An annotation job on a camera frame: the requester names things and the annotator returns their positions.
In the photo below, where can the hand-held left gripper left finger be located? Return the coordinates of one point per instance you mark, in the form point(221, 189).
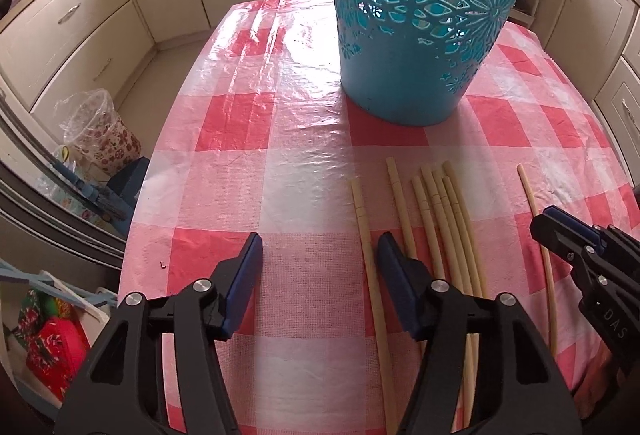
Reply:
point(243, 275)

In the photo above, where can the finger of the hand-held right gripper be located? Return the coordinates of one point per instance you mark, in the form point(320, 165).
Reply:
point(560, 232)

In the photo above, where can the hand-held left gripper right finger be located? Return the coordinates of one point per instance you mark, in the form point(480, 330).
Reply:
point(395, 280)

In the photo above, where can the row of beige bamboo chopsticks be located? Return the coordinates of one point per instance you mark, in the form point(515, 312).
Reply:
point(452, 225)

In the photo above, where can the teal perforated plastic basket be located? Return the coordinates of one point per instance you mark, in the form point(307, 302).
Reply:
point(400, 40)

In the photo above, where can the floral trash bin with bag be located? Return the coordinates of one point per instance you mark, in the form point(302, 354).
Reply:
point(100, 140)

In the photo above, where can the red floral bag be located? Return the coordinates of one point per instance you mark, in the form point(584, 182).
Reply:
point(52, 345)

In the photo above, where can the grey refrigerator door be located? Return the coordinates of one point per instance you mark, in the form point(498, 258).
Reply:
point(45, 195)

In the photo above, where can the cream drawer cabinet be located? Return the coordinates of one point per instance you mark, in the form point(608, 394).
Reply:
point(75, 30)

